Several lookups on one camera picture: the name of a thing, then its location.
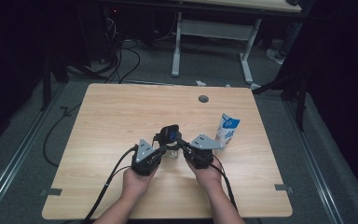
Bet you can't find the grey tape strip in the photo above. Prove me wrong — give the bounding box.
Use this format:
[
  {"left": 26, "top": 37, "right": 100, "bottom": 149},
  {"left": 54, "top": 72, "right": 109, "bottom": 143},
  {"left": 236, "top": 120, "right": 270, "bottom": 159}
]
[
  {"left": 40, "top": 188, "right": 63, "bottom": 198},
  {"left": 274, "top": 183, "right": 294, "bottom": 192}
]

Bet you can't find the left hand-held gripper black cable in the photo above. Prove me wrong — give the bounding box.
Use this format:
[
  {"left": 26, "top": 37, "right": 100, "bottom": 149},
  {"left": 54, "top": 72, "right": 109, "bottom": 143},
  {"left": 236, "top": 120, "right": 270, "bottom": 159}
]
[{"left": 81, "top": 144, "right": 138, "bottom": 224}]

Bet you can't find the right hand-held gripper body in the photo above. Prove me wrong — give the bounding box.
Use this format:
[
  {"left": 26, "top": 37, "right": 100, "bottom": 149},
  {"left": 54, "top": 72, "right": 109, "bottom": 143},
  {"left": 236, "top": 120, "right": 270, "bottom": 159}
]
[{"left": 183, "top": 133, "right": 225, "bottom": 170}]

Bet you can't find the black cup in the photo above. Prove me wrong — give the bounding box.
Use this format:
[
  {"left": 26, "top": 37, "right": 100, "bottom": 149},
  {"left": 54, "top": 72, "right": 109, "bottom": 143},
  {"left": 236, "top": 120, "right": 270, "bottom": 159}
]
[{"left": 155, "top": 123, "right": 182, "bottom": 160}]

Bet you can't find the right hand-held gripper black cable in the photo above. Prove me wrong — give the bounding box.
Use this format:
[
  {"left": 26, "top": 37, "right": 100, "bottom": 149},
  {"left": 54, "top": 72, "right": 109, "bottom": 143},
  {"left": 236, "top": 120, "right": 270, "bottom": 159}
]
[{"left": 209, "top": 153, "right": 239, "bottom": 213}]

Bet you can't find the hand-held gripper black cable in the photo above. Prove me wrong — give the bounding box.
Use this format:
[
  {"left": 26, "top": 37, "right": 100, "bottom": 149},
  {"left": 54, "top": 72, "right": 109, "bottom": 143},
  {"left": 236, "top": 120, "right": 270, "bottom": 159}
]
[
  {"left": 209, "top": 153, "right": 239, "bottom": 213},
  {"left": 81, "top": 144, "right": 138, "bottom": 224}
]

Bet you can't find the bundle of black cables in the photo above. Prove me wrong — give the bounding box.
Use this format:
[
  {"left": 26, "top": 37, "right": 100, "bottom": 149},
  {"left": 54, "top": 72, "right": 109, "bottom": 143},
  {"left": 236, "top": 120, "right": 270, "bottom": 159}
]
[{"left": 64, "top": 15, "right": 142, "bottom": 84}]

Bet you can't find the desk with white metal legs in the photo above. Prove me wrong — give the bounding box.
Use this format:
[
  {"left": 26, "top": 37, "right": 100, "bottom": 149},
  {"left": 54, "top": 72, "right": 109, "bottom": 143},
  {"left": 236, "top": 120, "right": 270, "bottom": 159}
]
[{"left": 171, "top": 0, "right": 302, "bottom": 91}]

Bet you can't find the metal floor rail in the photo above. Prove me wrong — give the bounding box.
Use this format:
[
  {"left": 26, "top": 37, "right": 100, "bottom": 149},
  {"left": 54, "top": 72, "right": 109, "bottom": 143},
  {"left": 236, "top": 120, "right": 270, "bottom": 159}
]
[
  {"left": 283, "top": 99, "right": 344, "bottom": 224},
  {"left": 0, "top": 83, "right": 64, "bottom": 218}
]

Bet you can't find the person's right hand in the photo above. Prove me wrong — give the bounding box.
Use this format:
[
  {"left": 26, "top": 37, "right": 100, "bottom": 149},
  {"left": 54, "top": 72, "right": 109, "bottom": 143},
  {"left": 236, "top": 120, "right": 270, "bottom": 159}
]
[{"left": 184, "top": 158, "right": 225, "bottom": 191}]

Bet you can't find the black tripod stand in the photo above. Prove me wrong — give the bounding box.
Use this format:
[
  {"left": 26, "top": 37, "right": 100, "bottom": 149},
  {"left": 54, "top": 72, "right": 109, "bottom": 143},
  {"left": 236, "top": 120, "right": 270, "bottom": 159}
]
[{"left": 251, "top": 71, "right": 309, "bottom": 132}]

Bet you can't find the person's left hand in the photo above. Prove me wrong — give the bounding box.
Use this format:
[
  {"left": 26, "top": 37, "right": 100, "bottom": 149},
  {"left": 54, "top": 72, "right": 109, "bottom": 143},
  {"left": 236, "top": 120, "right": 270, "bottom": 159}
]
[{"left": 120, "top": 166, "right": 159, "bottom": 201}]

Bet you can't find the black metal stand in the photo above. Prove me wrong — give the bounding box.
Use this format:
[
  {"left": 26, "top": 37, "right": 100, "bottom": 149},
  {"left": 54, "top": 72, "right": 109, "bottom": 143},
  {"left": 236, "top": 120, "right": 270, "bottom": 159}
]
[{"left": 40, "top": 52, "right": 71, "bottom": 112}]

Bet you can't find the white and blue milk carton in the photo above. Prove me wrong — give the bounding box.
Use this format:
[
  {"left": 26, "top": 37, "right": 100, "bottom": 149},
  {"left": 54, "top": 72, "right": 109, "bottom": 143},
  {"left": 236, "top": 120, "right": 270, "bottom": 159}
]
[{"left": 213, "top": 112, "right": 241, "bottom": 150}]

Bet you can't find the long black floor cable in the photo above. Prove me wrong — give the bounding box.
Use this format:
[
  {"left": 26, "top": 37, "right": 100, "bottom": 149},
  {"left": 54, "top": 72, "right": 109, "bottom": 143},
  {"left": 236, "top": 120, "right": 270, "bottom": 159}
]
[{"left": 42, "top": 102, "right": 83, "bottom": 168}]

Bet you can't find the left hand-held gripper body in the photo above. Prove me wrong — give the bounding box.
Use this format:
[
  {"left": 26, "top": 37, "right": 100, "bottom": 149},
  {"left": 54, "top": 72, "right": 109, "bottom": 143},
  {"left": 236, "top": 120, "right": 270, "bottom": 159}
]
[{"left": 131, "top": 138, "right": 163, "bottom": 177}]

